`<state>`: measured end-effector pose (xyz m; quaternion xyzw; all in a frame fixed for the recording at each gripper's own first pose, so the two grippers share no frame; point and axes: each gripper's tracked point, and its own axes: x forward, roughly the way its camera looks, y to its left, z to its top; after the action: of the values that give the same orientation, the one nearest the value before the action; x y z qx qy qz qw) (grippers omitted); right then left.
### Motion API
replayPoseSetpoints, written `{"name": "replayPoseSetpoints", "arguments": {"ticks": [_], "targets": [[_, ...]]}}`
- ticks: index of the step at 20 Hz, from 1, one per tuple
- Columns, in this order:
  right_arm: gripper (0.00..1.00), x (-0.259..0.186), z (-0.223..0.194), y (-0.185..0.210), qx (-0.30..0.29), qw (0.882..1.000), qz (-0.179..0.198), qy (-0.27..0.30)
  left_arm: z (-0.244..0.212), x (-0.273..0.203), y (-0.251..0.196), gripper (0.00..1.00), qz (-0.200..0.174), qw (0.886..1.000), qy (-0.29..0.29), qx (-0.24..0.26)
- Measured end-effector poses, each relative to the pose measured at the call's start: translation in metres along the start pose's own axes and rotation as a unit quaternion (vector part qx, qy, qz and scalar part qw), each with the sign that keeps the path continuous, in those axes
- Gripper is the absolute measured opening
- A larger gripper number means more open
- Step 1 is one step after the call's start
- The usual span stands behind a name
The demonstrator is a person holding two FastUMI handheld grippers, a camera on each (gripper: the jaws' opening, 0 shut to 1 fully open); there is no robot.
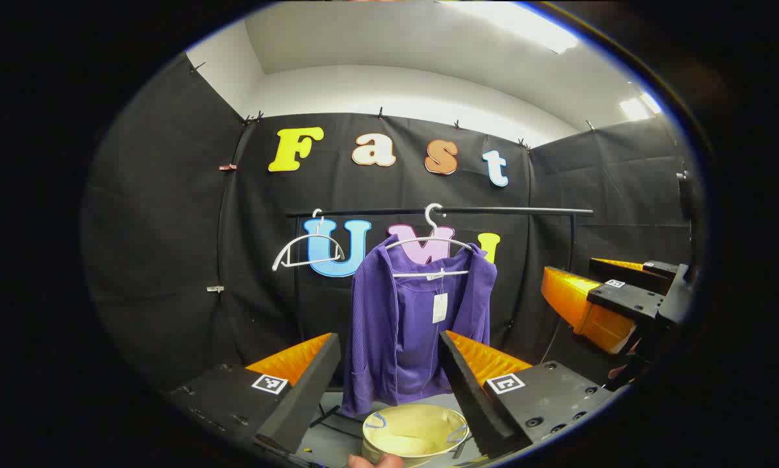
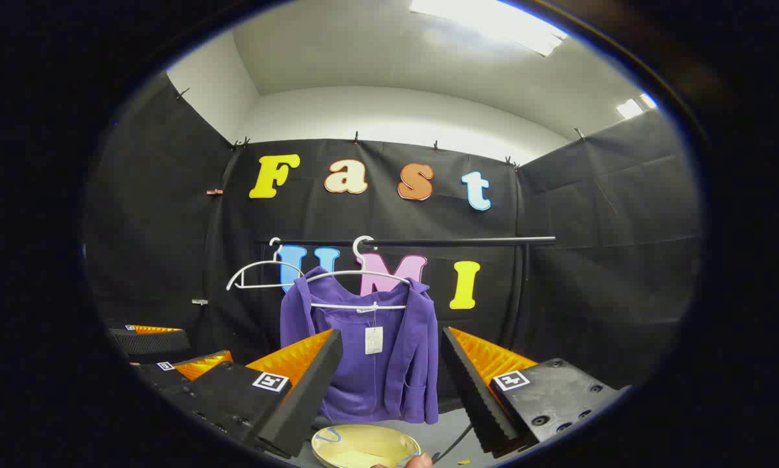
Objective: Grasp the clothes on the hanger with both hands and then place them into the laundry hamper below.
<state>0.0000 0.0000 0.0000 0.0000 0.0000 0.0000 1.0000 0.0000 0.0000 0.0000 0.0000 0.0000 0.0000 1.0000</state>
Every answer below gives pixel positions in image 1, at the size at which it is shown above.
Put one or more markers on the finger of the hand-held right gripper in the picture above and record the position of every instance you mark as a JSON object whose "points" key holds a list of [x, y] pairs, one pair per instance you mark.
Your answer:
{"points": [[627, 300], [614, 272]]}

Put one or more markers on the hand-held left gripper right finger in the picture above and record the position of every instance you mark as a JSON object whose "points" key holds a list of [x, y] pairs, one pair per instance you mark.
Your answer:
{"points": [[464, 396]]}

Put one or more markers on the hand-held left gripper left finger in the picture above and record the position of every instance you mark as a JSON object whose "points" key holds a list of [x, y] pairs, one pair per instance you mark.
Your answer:
{"points": [[311, 390]]}

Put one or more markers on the beige laundry hamper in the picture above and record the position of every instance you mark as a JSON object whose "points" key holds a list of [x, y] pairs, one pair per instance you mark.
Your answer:
{"points": [[415, 432]]}

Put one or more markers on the purple knit cardigan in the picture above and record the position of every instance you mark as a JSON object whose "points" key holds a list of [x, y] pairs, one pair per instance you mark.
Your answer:
{"points": [[376, 325]]}

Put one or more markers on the white plastic hanger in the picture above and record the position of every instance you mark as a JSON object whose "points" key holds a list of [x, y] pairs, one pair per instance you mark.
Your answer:
{"points": [[432, 227], [276, 260]]}

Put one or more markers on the black clothes rack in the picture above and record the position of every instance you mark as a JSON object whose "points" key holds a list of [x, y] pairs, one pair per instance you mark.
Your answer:
{"points": [[526, 210]]}

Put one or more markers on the small ceiling light panel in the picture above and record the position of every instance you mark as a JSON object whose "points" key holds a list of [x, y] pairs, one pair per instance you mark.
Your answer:
{"points": [[636, 107]]}

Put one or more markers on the black backdrop cloth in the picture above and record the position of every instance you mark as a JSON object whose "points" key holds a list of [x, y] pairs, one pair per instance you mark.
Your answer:
{"points": [[168, 227]]}

